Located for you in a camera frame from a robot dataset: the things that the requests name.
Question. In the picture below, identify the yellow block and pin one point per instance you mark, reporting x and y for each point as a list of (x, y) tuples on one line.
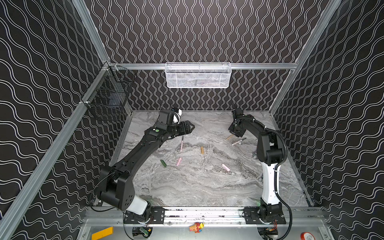
[(103, 233)]

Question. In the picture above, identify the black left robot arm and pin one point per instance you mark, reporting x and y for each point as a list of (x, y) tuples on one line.
[(116, 186)]

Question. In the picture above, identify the red yellow toy figure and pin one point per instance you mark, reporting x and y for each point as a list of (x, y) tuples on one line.
[(196, 227)]

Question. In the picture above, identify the pink pen cap right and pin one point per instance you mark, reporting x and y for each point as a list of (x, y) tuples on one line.
[(226, 168)]

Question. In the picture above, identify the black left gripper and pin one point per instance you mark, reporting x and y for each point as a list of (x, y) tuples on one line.
[(180, 128)]

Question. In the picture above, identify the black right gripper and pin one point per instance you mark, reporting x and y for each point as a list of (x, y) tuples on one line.
[(236, 127)]

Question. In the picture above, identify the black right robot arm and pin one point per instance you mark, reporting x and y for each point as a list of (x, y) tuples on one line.
[(272, 152)]

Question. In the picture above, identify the black wire basket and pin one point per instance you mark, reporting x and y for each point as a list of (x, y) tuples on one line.
[(108, 100)]

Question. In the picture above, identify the red tape roll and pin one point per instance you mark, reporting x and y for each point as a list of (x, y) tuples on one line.
[(307, 236)]

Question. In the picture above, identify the white wire mesh basket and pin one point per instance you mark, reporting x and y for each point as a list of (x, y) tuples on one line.
[(193, 75)]

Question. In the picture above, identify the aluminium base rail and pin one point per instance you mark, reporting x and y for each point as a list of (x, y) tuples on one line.
[(210, 216)]

